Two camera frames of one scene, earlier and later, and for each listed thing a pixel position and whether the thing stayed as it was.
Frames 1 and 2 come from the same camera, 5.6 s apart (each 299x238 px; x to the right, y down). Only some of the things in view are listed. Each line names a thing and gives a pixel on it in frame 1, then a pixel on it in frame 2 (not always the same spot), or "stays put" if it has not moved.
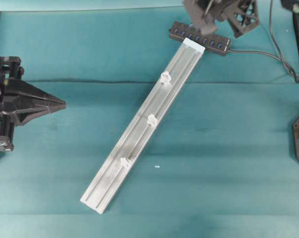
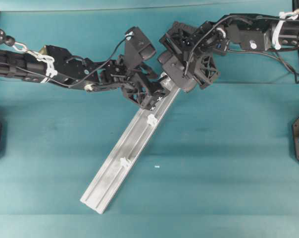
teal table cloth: [221, 161] stays put
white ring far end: [124, 162] stays put
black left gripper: [23, 101] → [141, 85]
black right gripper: [241, 15] → [204, 43]
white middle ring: [152, 120] stays put
